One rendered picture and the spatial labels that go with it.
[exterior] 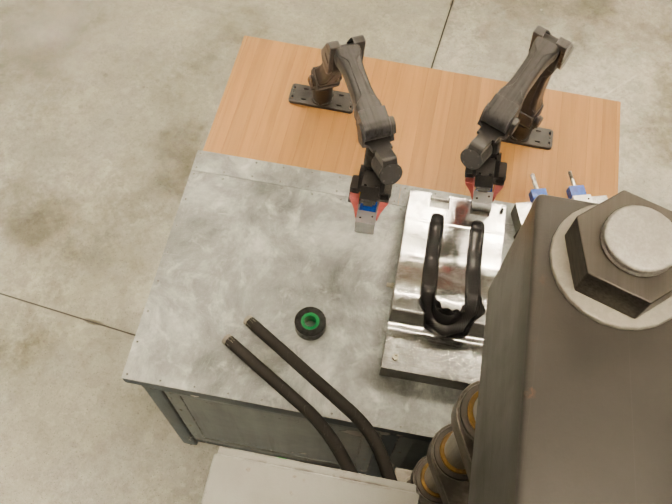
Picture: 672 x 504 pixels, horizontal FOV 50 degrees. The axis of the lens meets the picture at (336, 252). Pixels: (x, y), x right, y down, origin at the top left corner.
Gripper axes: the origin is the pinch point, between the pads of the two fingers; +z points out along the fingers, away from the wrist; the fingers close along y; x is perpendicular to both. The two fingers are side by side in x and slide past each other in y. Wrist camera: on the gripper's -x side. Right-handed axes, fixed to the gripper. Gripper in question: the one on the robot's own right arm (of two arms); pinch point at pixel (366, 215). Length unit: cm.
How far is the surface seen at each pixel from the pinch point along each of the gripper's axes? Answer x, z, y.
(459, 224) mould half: 7.6, 2.6, 24.4
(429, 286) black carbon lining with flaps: -12.0, 9.8, 18.5
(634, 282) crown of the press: -110, -66, 23
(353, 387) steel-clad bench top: -28.9, 32.1, 4.3
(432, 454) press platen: -73, 0, 19
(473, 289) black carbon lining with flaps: -10.3, 9.6, 29.4
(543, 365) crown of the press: -113, -60, 17
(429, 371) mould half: -26.9, 24.0, 21.7
